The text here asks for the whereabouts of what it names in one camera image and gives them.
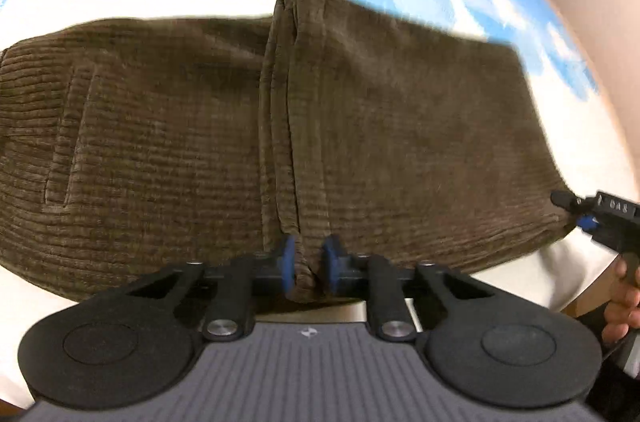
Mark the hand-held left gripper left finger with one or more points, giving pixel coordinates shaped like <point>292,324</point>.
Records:
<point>288,263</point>

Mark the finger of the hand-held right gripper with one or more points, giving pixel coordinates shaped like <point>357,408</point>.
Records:
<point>587,223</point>
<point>565,199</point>

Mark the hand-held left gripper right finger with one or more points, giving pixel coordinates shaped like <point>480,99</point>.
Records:
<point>328,264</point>

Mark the person's right hand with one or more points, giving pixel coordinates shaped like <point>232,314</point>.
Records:
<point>622,307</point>

